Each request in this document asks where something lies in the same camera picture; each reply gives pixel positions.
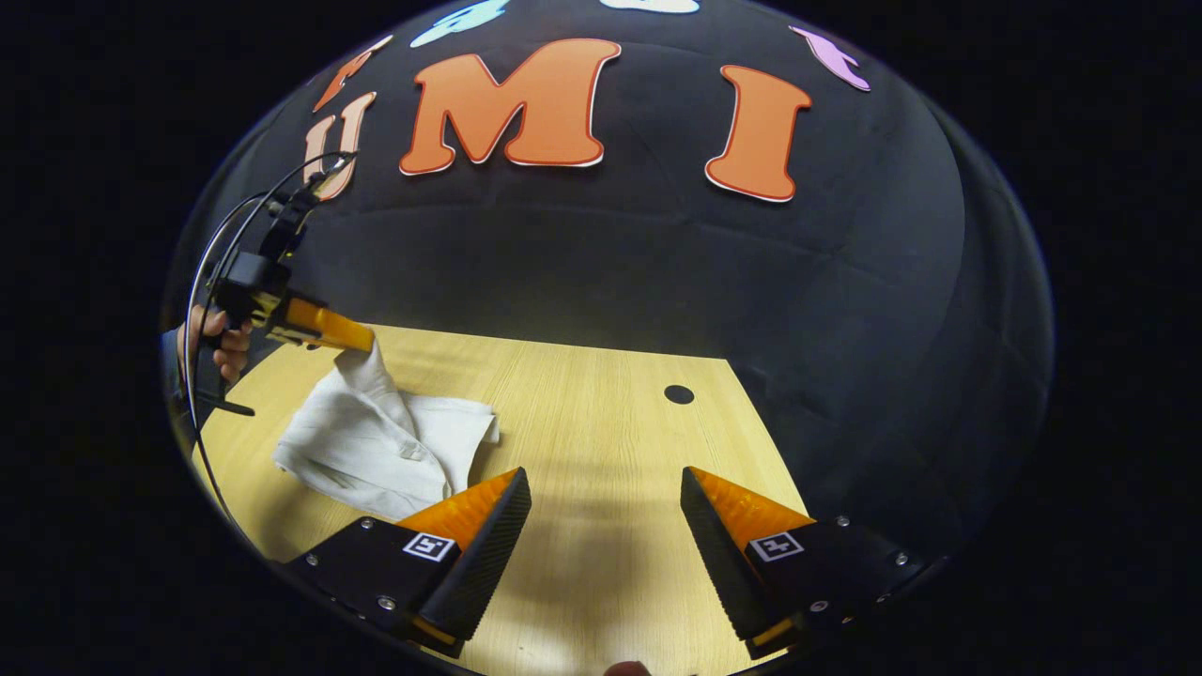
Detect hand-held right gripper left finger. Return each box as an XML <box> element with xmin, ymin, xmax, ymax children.
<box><xmin>282</xmin><ymin>467</ymin><xmax>533</xmax><ymax>659</ymax></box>

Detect white jeans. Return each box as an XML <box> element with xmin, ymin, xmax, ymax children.
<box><xmin>272</xmin><ymin>338</ymin><xmax>501</xmax><ymax>522</ymax></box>

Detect thin black cable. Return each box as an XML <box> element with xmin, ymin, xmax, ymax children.
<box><xmin>185</xmin><ymin>150</ymin><xmax>360</xmax><ymax>522</ymax></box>

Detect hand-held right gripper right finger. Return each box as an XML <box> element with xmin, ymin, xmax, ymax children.
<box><xmin>680</xmin><ymin>466</ymin><xmax>927</xmax><ymax>661</ymax></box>

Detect black backdrop cloth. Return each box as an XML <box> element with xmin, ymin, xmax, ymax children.
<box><xmin>164</xmin><ymin>0</ymin><xmax>1053</xmax><ymax>564</ymax></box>

